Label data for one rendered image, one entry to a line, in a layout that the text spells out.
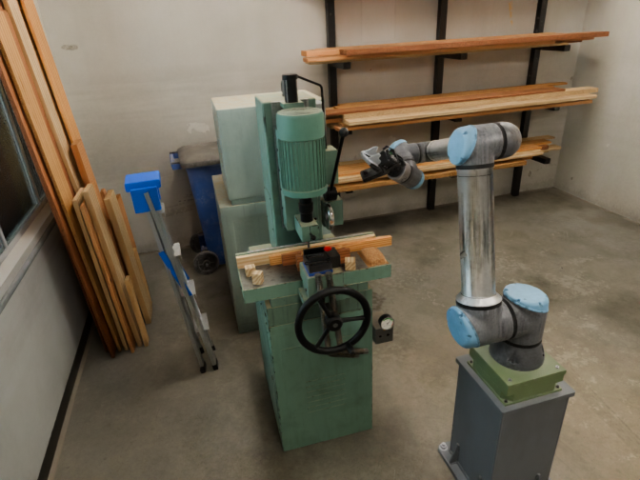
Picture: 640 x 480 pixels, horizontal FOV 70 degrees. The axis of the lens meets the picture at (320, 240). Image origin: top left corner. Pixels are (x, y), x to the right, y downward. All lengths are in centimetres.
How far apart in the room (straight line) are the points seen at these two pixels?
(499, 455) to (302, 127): 141
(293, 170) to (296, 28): 244
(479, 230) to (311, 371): 96
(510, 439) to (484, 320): 53
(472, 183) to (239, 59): 276
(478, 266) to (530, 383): 48
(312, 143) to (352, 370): 101
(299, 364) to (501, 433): 81
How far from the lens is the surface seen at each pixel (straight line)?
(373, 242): 196
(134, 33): 391
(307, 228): 179
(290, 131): 164
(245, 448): 238
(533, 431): 200
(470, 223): 152
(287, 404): 212
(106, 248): 282
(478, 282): 158
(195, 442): 247
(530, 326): 172
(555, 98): 461
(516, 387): 178
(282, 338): 189
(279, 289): 176
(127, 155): 404
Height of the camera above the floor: 180
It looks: 26 degrees down
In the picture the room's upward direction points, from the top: 3 degrees counter-clockwise
